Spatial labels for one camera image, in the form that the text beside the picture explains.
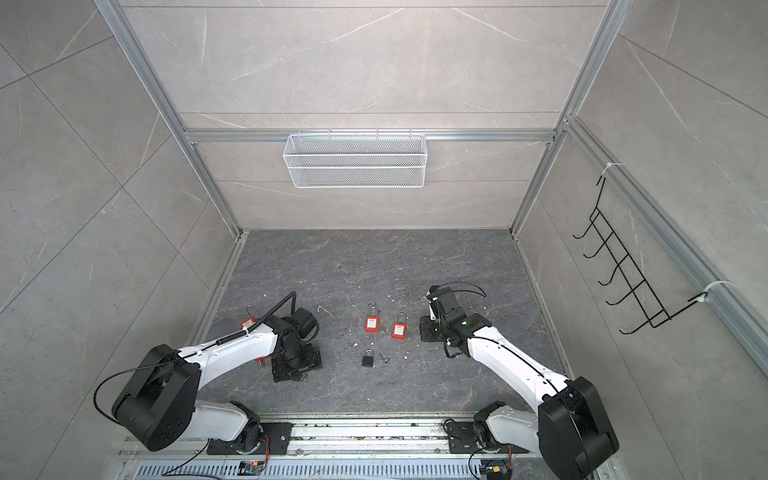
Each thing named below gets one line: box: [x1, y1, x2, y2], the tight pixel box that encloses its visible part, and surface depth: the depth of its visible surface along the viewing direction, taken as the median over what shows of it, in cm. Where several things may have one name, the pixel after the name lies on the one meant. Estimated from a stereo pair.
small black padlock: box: [362, 348, 374, 367], surface depth 88 cm
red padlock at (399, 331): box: [392, 322, 407, 341], surface depth 93 cm
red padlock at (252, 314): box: [240, 305, 258, 329], surface depth 97 cm
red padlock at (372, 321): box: [365, 306, 379, 333], surface depth 94 cm
